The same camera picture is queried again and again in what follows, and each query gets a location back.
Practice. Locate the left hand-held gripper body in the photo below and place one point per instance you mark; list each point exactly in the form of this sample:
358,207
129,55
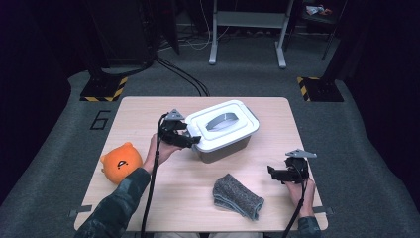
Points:
170,130

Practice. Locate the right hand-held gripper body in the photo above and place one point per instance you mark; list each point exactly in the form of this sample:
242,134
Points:
297,168

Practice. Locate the white box lid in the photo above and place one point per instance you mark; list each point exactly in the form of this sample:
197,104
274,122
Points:
223,125

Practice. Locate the brown transparent storage box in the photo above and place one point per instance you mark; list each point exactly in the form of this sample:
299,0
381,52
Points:
224,153

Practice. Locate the grey fluffy cloth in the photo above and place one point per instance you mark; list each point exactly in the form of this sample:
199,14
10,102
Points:
237,196

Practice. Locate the orange plush toy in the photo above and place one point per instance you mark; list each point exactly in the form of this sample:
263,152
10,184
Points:
120,163

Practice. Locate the person's left hand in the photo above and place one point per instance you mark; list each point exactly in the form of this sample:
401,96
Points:
160,155

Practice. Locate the person's right hand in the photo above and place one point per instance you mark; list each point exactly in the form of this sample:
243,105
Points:
302,195

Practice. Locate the grey tape strip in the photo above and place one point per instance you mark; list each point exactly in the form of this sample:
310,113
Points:
325,210
81,210

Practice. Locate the black striped stand base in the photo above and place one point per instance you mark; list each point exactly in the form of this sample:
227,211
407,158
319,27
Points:
102,89
322,89

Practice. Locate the black cabinet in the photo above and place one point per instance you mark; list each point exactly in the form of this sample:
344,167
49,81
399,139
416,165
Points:
125,33

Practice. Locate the white metal desk frame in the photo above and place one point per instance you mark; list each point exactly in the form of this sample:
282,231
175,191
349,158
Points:
251,20

